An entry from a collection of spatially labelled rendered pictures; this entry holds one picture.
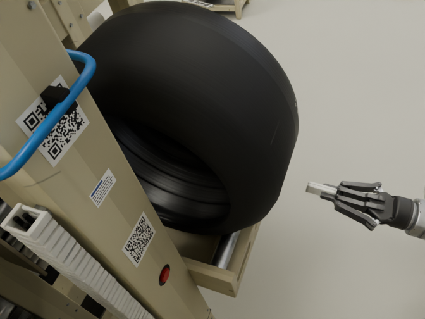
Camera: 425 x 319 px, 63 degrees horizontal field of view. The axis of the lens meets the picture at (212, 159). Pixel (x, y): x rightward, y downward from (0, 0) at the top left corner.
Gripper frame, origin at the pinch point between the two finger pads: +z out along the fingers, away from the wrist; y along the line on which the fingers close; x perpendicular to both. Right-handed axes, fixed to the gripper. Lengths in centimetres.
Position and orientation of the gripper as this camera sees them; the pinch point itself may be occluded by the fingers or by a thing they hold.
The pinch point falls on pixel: (320, 190)
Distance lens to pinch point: 90.9
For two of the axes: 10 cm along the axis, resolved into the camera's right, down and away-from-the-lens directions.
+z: -9.3, -2.7, 2.5
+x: 0.4, 6.0, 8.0
